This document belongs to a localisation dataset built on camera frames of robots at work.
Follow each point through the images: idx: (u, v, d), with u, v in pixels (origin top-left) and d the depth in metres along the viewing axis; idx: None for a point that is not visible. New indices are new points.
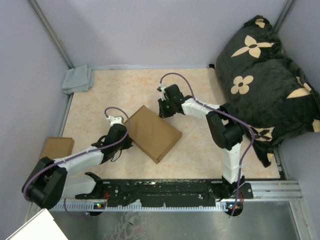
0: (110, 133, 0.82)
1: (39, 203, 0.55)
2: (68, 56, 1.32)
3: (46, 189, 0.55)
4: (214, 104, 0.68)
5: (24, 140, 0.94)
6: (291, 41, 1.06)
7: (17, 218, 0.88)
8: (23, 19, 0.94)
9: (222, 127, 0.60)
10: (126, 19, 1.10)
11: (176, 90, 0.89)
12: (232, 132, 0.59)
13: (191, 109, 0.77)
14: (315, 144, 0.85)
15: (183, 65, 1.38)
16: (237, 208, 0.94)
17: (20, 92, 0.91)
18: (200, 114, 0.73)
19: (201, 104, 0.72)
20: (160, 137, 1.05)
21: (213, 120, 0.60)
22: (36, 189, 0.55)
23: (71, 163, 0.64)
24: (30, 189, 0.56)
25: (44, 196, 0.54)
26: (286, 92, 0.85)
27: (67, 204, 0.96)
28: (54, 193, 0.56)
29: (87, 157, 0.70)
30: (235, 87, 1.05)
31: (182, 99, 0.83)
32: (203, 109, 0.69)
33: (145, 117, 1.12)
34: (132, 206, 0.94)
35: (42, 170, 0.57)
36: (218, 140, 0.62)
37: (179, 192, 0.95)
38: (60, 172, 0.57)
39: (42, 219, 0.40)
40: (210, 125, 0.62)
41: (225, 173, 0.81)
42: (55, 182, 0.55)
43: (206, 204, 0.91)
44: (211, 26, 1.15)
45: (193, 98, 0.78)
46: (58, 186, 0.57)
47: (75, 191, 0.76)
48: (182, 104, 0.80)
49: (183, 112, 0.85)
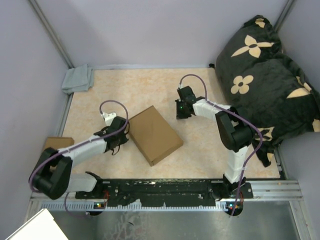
0: (114, 122, 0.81)
1: (47, 192, 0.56)
2: (68, 55, 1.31)
3: (53, 178, 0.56)
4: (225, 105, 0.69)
5: (24, 140, 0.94)
6: (291, 41, 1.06)
7: (17, 218, 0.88)
8: (23, 18, 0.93)
9: (231, 127, 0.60)
10: (126, 18, 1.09)
11: (188, 92, 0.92)
12: (242, 134, 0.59)
13: (202, 109, 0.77)
14: (315, 144, 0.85)
15: (183, 65, 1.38)
16: (237, 208, 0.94)
17: (20, 92, 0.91)
18: (210, 115, 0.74)
19: (212, 104, 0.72)
20: (158, 141, 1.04)
21: (222, 119, 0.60)
22: (43, 180, 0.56)
23: (75, 152, 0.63)
24: (37, 179, 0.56)
25: (51, 186, 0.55)
26: (286, 92, 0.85)
27: (67, 204, 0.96)
28: (60, 182, 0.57)
29: (90, 146, 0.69)
30: (235, 87, 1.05)
31: (194, 100, 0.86)
32: (213, 109, 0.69)
33: (147, 118, 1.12)
34: (132, 205, 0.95)
35: (46, 161, 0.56)
36: (226, 141, 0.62)
37: (179, 192, 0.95)
38: (64, 161, 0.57)
39: (43, 219, 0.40)
40: (220, 125, 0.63)
41: (226, 173, 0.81)
42: (61, 171, 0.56)
43: (206, 204, 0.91)
44: (211, 26, 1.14)
45: (204, 100, 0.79)
46: (64, 175, 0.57)
47: (78, 186, 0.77)
48: (193, 104, 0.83)
49: (194, 112, 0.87)
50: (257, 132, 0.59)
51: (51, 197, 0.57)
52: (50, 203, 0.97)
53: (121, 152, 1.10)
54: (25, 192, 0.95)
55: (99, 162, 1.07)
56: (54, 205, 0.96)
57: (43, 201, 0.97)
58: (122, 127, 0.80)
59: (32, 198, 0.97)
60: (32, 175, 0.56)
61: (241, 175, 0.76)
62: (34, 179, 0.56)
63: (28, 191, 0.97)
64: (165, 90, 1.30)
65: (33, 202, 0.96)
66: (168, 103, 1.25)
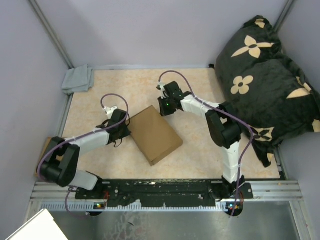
0: (113, 115, 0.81)
1: (56, 181, 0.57)
2: (68, 56, 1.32)
3: (62, 165, 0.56)
4: (214, 103, 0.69)
5: (24, 140, 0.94)
6: (291, 41, 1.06)
7: (17, 218, 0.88)
8: (23, 19, 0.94)
9: (220, 125, 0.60)
10: (126, 19, 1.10)
11: (174, 87, 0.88)
12: (231, 131, 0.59)
13: (190, 106, 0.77)
14: (315, 144, 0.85)
15: (183, 65, 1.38)
16: (237, 208, 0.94)
17: (19, 92, 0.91)
18: (199, 112, 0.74)
19: (201, 101, 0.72)
20: (157, 142, 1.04)
21: (212, 119, 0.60)
22: (51, 168, 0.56)
23: (82, 141, 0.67)
24: (46, 168, 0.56)
25: (60, 173, 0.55)
26: (286, 92, 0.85)
27: (68, 205, 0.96)
28: (69, 169, 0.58)
29: (95, 136, 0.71)
30: (235, 87, 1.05)
31: (182, 95, 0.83)
32: (203, 107, 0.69)
33: (146, 118, 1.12)
34: (132, 206, 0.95)
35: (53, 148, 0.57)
36: (218, 138, 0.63)
37: (179, 192, 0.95)
38: (72, 148, 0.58)
39: (42, 219, 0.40)
40: (210, 124, 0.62)
41: (225, 173, 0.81)
42: (70, 158, 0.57)
43: (207, 204, 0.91)
44: (211, 26, 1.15)
45: (193, 96, 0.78)
46: (73, 162, 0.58)
47: (82, 181, 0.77)
48: (181, 101, 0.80)
49: (182, 108, 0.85)
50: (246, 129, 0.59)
51: (61, 185, 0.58)
52: (51, 203, 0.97)
53: (121, 151, 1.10)
54: (26, 192, 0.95)
55: (99, 162, 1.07)
56: (54, 205, 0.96)
57: (44, 201, 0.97)
58: (121, 121, 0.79)
59: (32, 198, 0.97)
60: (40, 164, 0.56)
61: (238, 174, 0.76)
62: (42, 168, 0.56)
63: (29, 192, 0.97)
64: None
65: (33, 202, 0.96)
66: None
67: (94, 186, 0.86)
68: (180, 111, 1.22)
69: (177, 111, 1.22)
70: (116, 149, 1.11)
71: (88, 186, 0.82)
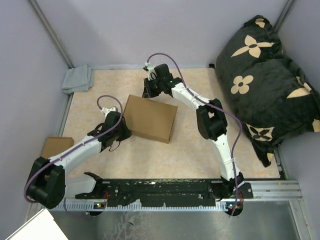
0: (107, 119, 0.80)
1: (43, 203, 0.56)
2: (68, 55, 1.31)
3: (48, 188, 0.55)
4: (205, 97, 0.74)
5: (24, 140, 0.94)
6: (291, 41, 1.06)
7: (17, 218, 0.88)
8: (23, 19, 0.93)
9: (208, 120, 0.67)
10: (126, 18, 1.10)
11: (166, 71, 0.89)
12: (216, 126, 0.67)
13: (181, 96, 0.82)
14: (315, 144, 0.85)
15: (183, 65, 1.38)
16: (237, 208, 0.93)
17: (19, 92, 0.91)
18: (190, 103, 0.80)
19: (192, 94, 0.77)
20: (161, 122, 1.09)
21: (202, 115, 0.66)
22: (39, 190, 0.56)
23: (68, 159, 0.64)
24: (34, 190, 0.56)
25: (48, 194, 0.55)
26: (286, 92, 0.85)
27: (67, 204, 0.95)
28: (56, 190, 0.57)
29: (82, 150, 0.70)
30: (235, 87, 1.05)
31: (172, 81, 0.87)
32: (194, 100, 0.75)
33: (139, 109, 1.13)
34: (132, 205, 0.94)
35: (37, 171, 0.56)
36: (205, 132, 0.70)
37: (179, 192, 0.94)
38: (56, 170, 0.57)
39: (42, 219, 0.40)
40: (199, 118, 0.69)
41: (222, 171, 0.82)
42: (55, 180, 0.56)
43: (206, 204, 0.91)
44: (211, 26, 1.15)
45: (183, 86, 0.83)
46: (59, 184, 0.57)
47: (77, 188, 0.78)
48: (172, 88, 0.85)
49: (171, 94, 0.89)
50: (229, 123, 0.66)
51: (49, 206, 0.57)
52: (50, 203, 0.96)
53: (122, 151, 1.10)
54: None
55: (99, 162, 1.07)
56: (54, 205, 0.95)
57: None
58: (117, 122, 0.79)
59: None
60: (27, 186, 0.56)
61: (232, 170, 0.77)
62: (30, 189, 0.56)
63: None
64: None
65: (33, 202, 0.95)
66: (168, 103, 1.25)
67: (92, 188, 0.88)
68: (180, 111, 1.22)
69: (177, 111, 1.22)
70: (116, 149, 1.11)
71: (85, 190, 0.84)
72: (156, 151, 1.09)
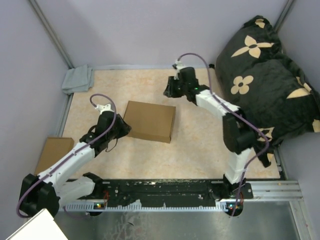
0: (99, 122, 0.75)
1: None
2: (68, 55, 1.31)
3: (39, 206, 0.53)
4: (233, 105, 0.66)
5: (24, 140, 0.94)
6: (291, 41, 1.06)
7: (17, 218, 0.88)
8: (22, 18, 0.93)
9: (235, 130, 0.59)
10: (126, 18, 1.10)
11: (192, 75, 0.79)
12: (245, 138, 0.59)
13: (205, 103, 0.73)
14: (315, 144, 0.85)
15: (183, 65, 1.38)
16: (237, 208, 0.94)
17: (20, 92, 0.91)
18: (215, 112, 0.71)
19: (218, 100, 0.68)
20: (161, 122, 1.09)
21: (229, 124, 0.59)
22: (32, 207, 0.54)
23: (57, 175, 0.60)
24: (26, 206, 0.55)
25: None
26: (286, 92, 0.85)
27: (67, 205, 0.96)
28: (49, 207, 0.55)
29: (73, 162, 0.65)
30: (235, 87, 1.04)
31: (198, 88, 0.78)
32: (220, 107, 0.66)
33: (136, 111, 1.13)
34: (132, 206, 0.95)
35: (27, 190, 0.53)
36: (232, 144, 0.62)
37: (179, 192, 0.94)
38: (46, 189, 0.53)
39: (43, 219, 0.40)
40: (226, 128, 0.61)
41: (227, 172, 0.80)
42: (46, 200, 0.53)
43: (207, 204, 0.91)
44: (211, 26, 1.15)
45: (209, 92, 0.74)
46: (50, 201, 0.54)
47: (77, 194, 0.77)
48: (197, 95, 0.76)
49: (195, 102, 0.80)
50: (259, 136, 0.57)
51: None
52: None
53: (121, 151, 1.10)
54: None
55: (99, 162, 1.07)
56: None
57: None
58: (110, 126, 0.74)
59: None
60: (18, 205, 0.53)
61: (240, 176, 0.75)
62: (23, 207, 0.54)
63: None
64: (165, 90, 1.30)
65: None
66: (168, 103, 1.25)
67: (93, 189, 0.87)
68: (180, 111, 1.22)
69: (177, 111, 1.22)
70: (116, 149, 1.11)
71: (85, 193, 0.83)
72: (156, 151, 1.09)
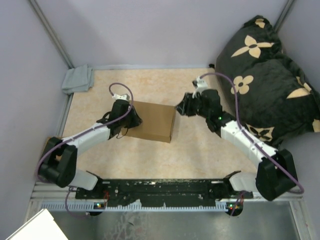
0: (114, 108, 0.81)
1: (55, 182, 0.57)
2: (68, 55, 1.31)
3: (60, 167, 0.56)
4: (268, 146, 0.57)
5: (25, 140, 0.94)
6: (291, 41, 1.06)
7: (17, 219, 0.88)
8: (22, 18, 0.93)
9: (275, 179, 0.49)
10: (126, 18, 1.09)
11: (216, 103, 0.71)
12: (283, 186, 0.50)
13: (234, 139, 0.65)
14: (315, 144, 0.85)
15: (183, 65, 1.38)
16: (237, 208, 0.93)
17: (20, 92, 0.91)
18: (246, 151, 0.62)
19: (252, 140, 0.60)
20: (163, 120, 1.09)
21: (268, 171, 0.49)
22: (51, 168, 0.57)
23: (79, 141, 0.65)
24: (45, 169, 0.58)
25: (59, 173, 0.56)
26: (286, 92, 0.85)
27: (68, 204, 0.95)
28: (68, 170, 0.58)
29: (92, 135, 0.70)
30: (235, 87, 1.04)
31: (223, 119, 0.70)
32: (254, 149, 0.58)
33: (143, 107, 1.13)
34: (132, 206, 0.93)
35: (51, 149, 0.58)
36: (263, 189, 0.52)
37: (179, 192, 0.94)
38: (69, 150, 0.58)
39: (43, 218, 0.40)
40: (261, 174, 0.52)
41: (234, 179, 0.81)
42: (67, 159, 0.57)
43: (206, 204, 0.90)
44: (211, 26, 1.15)
45: (237, 126, 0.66)
46: (71, 163, 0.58)
47: (81, 181, 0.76)
48: (222, 127, 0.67)
49: (218, 133, 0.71)
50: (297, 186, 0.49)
51: (59, 186, 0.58)
52: (50, 203, 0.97)
53: (122, 151, 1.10)
54: (26, 192, 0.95)
55: (99, 162, 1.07)
56: (54, 205, 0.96)
57: (43, 201, 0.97)
58: (124, 112, 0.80)
59: (32, 198, 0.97)
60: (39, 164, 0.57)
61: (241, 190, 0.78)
62: (42, 168, 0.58)
63: (28, 192, 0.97)
64: (165, 90, 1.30)
65: (33, 202, 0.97)
66: (168, 103, 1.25)
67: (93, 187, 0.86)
68: None
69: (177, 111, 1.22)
70: (116, 149, 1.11)
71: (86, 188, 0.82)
72: (156, 151, 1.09)
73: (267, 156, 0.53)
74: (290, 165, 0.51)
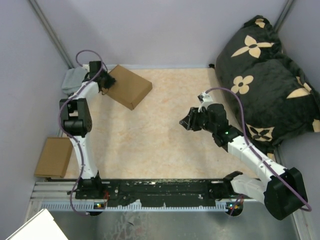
0: (91, 66, 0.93)
1: (83, 129, 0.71)
2: (68, 55, 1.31)
3: (81, 116, 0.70)
4: (277, 164, 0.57)
5: (25, 140, 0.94)
6: (291, 41, 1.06)
7: (16, 219, 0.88)
8: (23, 19, 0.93)
9: (285, 199, 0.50)
10: (126, 18, 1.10)
11: (223, 117, 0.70)
12: (292, 205, 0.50)
13: (241, 154, 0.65)
14: (315, 144, 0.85)
15: (183, 65, 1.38)
16: (237, 208, 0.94)
17: (20, 92, 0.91)
18: (253, 167, 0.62)
19: (259, 156, 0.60)
20: (134, 89, 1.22)
21: (277, 191, 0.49)
22: (75, 122, 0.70)
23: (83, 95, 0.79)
24: (71, 124, 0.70)
25: (83, 122, 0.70)
26: (286, 92, 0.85)
27: (74, 204, 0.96)
28: (87, 117, 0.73)
29: (88, 88, 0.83)
30: (235, 87, 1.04)
31: (229, 132, 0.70)
32: (261, 166, 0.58)
33: (122, 73, 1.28)
34: (132, 205, 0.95)
35: (64, 105, 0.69)
36: (272, 207, 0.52)
37: (179, 192, 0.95)
38: (81, 101, 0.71)
39: (42, 219, 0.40)
40: (270, 193, 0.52)
41: (236, 180, 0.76)
42: (83, 109, 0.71)
43: (206, 204, 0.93)
44: (211, 26, 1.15)
45: (244, 141, 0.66)
46: (86, 110, 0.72)
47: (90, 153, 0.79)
48: (228, 143, 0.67)
49: (225, 148, 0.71)
50: (306, 204, 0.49)
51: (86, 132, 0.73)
52: (50, 203, 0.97)
53: (122, 151, 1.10)
54: (26, 192, 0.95)
55: (99, 162, 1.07)
56: (54, 205, 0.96)
57: (43, 201, 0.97)
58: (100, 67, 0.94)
59: (32, 198, 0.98)
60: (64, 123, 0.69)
61: (242, 192, 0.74)
62: (68, 125, 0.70)
63: (28, 192, 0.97)
64: (165, 90, 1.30)
65: (33, 202, 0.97)
66: (168, 103, 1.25)
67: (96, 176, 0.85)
68: (180, 111, 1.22)
69: (177, 111, 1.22)
70: (116, 149, 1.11)
71: (87, 173, 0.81)
72: (156, 151, 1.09)
73: (276, 175, 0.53)
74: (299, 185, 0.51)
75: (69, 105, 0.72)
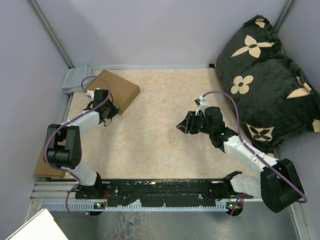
0: (96, 96, 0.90)
1: (67, 163, 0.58)
2: (68, 55, 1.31)
3: (68, 146, 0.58)
4: (270, 157, 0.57)
5: (25, 140, 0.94)
6: (291, 41, 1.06)
7: (17, 219, 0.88)
8: (23, 20, 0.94)
9: (279, 189, 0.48)
10: (126, 18, 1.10)
11: (220, 120, 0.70)
12: (287, 196, 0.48)
13: (236, 152, 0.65)
14: (315, 144, 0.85)
15: (182, 65, 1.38)
16: (237, 208, 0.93)
17: (20, 92, 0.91)
18: (248, 163, 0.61)
19: (252, 151, 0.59)
20: (123, 93, 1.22)
21: (270, 181, 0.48)
22: (59, 153, 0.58)
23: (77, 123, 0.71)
24: (53, 155, 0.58)
25: (69, 154, 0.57)
26: (286, 92, 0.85)
27: (69, 204, 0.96)
28: (76, 149, 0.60)
29: (87, 116, 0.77)
30: (235, 87, 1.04)
31: (225, 134, 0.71)
32: (255, 160, 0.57)
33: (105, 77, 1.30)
34: (132, 205, 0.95)
35: (54, 133, 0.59)
36: (268, 200, 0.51)
37: (179, 192, 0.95)
38: (73, 128, 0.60)
39: (42, 219, 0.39)
40: (264, 185, 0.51)
41: (234, 180, 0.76)
42: (73, 138, 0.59)
43: (206, 204, 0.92)
44: (211, 26, 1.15)
45: (239, 139, 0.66)
46: (77, 140, 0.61)
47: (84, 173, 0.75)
48: (224, 143, 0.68)
49: (222, 149, 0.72)
50: (302, 196, 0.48)
51: (72, 165, 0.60)
52: (50, 203, 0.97)
53: (122, 151, 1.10)
54: (26, 192, 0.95)
55: (99, 162, 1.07)
56: (54, 205, 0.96)
57: (43, 201, 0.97)
58: (106, 97, 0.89)
59: (32, 198, 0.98)
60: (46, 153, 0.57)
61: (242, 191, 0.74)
62: (50, 156, 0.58)
63: (28, 192, 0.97)
64: (165, 90, 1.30)
65: (33, 202, 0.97)
66: (168, 103, 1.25)
67: (95, 181, 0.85)
68: (180, 111, 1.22)
69: (178, 111, 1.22)
70: (116, 149, 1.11)
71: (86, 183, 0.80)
72: (156, 151, 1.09)
73: (269, 166, 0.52)
74: (293, 174, 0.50)
75: (59, 132, 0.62)
